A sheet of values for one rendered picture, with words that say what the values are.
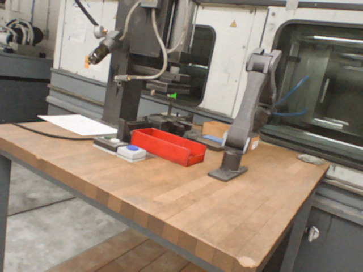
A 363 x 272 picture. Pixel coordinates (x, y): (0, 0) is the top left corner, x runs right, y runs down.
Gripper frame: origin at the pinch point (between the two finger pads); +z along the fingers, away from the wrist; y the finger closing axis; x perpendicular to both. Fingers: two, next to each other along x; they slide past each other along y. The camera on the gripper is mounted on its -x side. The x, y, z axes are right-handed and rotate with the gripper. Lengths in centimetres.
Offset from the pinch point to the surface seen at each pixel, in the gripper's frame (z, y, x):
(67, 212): 142, 60, -16
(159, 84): -3.5, 32.1, 27.4
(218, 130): 4.4, 10.9, -6.0
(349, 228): 2, -62, -39
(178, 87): -5.3, 29.0, 18.5
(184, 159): 1.5, -1.1, 42.3
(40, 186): 166, 103, -25
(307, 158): -12.1, -25.4, -21.7
